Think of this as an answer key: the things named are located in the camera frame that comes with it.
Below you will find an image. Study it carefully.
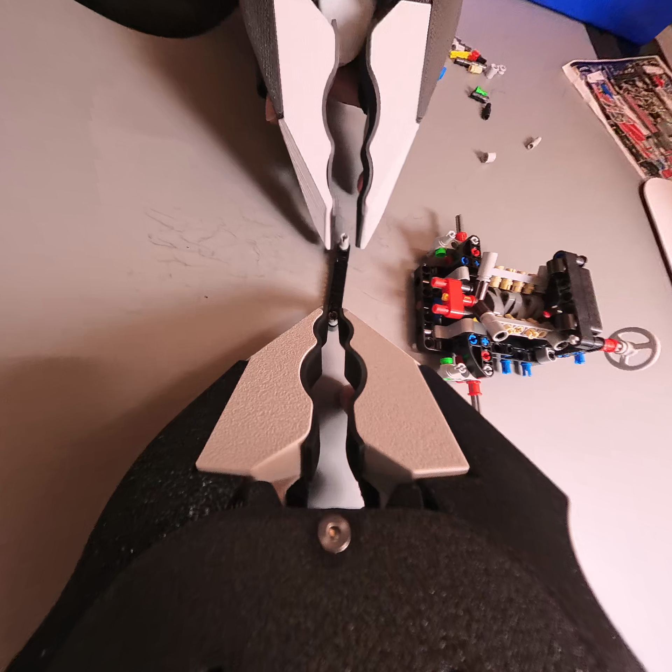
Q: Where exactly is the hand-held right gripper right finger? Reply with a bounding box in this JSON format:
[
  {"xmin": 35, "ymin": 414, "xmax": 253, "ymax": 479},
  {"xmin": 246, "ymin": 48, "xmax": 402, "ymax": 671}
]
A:
[{"xmin": 336, "ymin": 309, "xmax": 469, "ymax": 506}]

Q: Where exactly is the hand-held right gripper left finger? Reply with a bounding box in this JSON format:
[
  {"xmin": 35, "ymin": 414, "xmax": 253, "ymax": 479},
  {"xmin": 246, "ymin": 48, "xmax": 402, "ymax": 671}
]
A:
[{"xmin": 195, "ymin": 307, "xmax": 329, "ymax": 506}]

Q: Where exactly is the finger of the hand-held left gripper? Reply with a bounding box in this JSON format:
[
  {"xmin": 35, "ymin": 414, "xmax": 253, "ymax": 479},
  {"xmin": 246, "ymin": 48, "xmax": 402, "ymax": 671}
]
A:
[
  {"xmin": 356, "ymin": 0, "xmax": 434, "ymax": 250},
  {"xmin": 273, "ymin": 0, "xmax": 338, "ymax": 251}
]

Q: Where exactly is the black lego beam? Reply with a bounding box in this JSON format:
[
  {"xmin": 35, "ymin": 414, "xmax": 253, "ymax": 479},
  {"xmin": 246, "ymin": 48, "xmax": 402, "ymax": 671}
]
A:
[{"xmin": 323, "ymin": 244, "xmax": 351, "ymax": 329}]

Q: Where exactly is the lego car chassis assembly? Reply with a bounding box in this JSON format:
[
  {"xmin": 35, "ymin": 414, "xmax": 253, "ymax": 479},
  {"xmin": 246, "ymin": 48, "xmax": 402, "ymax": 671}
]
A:
[{"xmin": 412, "ymin": 214, "xmax": 661, "ymax": 415}]

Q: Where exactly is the person's left forearm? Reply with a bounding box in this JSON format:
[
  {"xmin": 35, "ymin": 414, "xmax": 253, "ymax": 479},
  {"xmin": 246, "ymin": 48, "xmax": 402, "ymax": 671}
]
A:
[{"xmin": 73, "ymin": 0, "xmax": 247, "ymax": 39}]

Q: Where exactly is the pile of small lego pieces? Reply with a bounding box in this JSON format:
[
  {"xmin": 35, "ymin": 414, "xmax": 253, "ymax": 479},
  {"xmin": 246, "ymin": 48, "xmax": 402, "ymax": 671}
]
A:
[{"xmin": 436, "ymin": 37, "xmax": 507, "ymax": 121}]

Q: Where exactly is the person's left hand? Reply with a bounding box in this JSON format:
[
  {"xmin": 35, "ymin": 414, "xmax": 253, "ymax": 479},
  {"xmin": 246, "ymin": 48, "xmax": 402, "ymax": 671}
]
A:
[{"xmin": 331, "ymin": 64, "xmax": 369, "ymax": 113}]

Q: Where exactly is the blue plastic bin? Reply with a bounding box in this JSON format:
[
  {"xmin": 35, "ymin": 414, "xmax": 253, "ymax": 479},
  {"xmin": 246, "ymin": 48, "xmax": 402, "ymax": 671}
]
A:
[{"xmin": 541, "ymin": 0, "xmax": 672, "ymax": 45}]

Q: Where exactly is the holographic sticker sheet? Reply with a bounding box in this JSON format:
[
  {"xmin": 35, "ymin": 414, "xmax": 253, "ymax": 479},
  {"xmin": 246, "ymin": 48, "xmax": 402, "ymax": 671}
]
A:
[{"xmin": 562, "ymin": 55, "xmax": 672, "ymax": 180}]

